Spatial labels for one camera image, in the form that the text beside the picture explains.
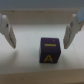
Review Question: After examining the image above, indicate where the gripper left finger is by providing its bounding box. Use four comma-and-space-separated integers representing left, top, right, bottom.
0, 13, 18, 50

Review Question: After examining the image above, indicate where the purple block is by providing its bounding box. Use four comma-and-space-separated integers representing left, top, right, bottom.
39, 37, 62, 65

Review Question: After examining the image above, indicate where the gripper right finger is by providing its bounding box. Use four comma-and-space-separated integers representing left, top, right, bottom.
62, 13, 83, 50

